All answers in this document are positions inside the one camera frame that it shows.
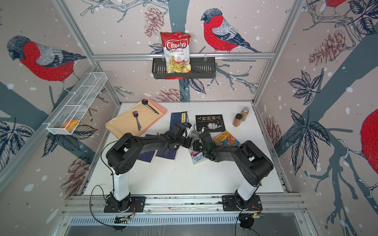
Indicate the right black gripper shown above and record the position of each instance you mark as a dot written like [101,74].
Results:
[196,143]

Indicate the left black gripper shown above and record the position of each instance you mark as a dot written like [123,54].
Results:
[189,141]

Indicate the grey striped cloth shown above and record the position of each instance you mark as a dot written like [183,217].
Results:
[194,135]

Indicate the colourful treehouse book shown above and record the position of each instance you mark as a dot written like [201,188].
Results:
[196,156]

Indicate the dark blue book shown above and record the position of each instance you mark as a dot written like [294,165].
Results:
[167,154]
[147,156]

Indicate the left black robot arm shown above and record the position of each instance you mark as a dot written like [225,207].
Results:
[125,152]

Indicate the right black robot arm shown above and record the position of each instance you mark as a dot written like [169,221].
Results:
[253,164]

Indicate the blue book yellow label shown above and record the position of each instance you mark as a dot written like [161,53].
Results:
[178,118]

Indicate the black book with face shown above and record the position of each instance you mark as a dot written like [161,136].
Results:
[211,123]

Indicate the yellow orange treehouse book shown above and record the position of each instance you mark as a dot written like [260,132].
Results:
[226,139]

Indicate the brown spice jar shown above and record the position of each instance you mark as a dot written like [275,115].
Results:
[237,120]

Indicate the pink tray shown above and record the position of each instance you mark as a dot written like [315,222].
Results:
[143,116]

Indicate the tan paper sheet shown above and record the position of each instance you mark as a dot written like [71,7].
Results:
[117,126]

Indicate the iridescent purple spoon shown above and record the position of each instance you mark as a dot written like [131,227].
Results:
[136,114]

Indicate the tan spice jar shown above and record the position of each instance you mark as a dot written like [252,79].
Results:
[244,112]

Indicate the black spoon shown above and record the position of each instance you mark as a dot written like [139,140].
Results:
[146,103]

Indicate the red cassava chips bag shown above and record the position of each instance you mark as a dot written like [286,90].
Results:
[176,49]

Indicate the orange packet in shelf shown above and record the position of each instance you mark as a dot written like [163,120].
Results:
[70,124]

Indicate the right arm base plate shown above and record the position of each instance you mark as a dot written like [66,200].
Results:
[234,203]

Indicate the black wall basket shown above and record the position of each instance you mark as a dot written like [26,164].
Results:
[201,68]

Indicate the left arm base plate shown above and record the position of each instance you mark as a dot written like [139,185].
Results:
[129,204]

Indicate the white wire shelf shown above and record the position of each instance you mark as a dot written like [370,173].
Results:
[78,102]

